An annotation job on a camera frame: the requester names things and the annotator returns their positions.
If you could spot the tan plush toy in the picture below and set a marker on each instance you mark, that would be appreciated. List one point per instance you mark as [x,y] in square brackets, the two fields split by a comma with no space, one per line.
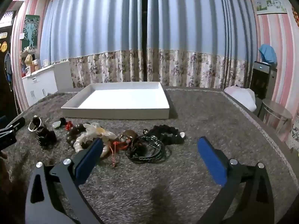
[28,60]

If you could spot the wall calendar picture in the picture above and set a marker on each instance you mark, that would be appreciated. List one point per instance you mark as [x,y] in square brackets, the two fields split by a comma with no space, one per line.
[269,4]

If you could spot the white plastic bag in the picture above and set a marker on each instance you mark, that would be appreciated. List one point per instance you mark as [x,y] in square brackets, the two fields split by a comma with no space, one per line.
[240,95]

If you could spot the round metal stool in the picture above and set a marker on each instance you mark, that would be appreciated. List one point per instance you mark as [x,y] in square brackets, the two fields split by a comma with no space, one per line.
[276,119]

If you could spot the white shallow tray box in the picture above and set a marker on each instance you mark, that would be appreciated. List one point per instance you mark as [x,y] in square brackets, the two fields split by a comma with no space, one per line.
[121,98]

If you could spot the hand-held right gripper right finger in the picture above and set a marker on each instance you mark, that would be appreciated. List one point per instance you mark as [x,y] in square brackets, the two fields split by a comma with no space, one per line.
[211,161]

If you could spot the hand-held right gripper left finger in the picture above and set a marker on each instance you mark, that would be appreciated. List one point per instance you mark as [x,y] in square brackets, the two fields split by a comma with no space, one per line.
[90,158]

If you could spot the small black charm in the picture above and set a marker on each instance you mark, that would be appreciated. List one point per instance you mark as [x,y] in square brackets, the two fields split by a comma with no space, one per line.
[62,120]

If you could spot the silver bangle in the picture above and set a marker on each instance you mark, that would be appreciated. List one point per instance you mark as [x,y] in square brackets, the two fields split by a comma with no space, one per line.
[35,124]

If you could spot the brown oval pendant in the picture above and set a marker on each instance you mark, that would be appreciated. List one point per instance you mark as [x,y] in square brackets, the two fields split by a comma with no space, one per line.
[129,135]

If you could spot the green wall poster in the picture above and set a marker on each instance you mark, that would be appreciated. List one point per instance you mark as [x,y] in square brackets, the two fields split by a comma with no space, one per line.
[30,31]

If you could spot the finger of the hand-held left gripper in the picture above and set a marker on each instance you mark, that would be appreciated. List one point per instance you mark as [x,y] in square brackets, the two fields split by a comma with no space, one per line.
[16,123]
[7,140]

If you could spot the small silver bell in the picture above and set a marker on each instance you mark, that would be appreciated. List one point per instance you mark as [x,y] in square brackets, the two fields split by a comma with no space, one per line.
[145,131]

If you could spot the black water dispenser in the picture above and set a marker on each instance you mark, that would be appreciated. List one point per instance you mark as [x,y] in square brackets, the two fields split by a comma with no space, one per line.
[261,79]

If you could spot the blue cloth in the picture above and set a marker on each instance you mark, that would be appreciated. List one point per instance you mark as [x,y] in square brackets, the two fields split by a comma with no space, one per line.
[268,52]

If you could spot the grey fluffy mat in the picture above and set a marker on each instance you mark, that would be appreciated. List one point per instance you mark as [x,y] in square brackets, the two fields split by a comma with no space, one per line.
[140,186]

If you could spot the pale crystal stone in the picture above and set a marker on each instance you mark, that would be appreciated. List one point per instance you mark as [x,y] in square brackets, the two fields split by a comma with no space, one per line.
[56,124]

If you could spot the white cabinet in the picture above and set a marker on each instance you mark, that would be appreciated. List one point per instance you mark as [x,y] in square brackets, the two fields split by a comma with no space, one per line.
[44,84]

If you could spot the black door with stickers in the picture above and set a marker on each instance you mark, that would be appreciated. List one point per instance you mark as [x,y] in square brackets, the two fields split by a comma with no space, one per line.
[5,79]

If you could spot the blue floral curtain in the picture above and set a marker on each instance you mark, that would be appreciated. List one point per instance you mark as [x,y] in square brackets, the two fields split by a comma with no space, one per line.
[198,28]
[93,28]

